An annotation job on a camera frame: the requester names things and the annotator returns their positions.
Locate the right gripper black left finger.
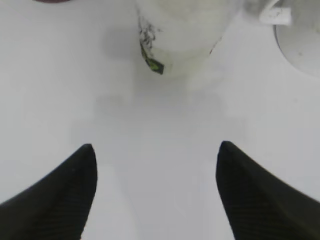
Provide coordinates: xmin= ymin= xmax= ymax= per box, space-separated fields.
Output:
xmin=0 ymin=143 xmax=98 ymax=240

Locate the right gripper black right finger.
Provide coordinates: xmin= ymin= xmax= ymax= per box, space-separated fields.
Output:
xmin=215 ymin=141 xmax=320 ymax=240

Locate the clear milk bottle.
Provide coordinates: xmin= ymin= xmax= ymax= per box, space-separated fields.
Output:
xmin=134 ymin=0 xmax=243 ymax=76

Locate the white ceramic mug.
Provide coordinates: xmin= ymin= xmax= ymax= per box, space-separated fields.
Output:
xmin=258 ymin=0 xmax=320 ymax=78

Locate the red ceramic mug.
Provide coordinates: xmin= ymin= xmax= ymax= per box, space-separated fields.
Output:
xmin=34 ymin=0 xmax=70 ymax=4

